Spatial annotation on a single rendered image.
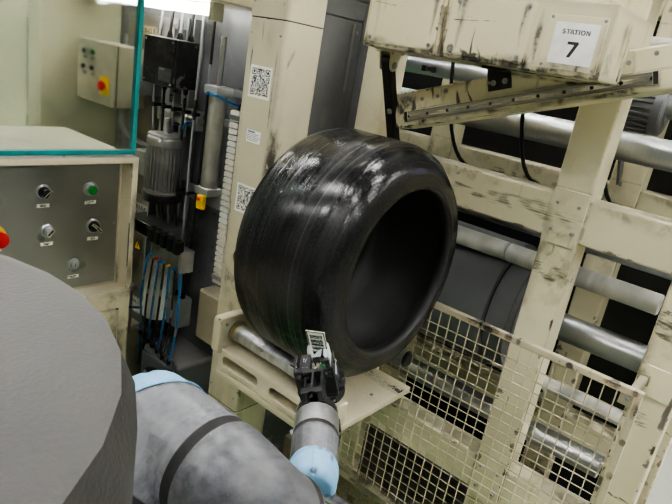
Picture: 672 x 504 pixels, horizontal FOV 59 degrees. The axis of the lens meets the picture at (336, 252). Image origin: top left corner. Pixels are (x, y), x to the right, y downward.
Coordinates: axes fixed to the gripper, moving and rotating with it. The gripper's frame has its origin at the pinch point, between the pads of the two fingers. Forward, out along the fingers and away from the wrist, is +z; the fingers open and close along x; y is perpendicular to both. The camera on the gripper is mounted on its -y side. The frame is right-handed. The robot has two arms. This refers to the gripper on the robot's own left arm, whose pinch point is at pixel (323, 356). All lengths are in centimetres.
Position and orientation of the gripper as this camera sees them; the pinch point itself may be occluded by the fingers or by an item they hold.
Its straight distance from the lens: 120.1
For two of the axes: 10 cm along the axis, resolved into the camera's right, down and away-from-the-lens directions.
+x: -9.8, 1.5, 0.9
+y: -1.8, -8.9, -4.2
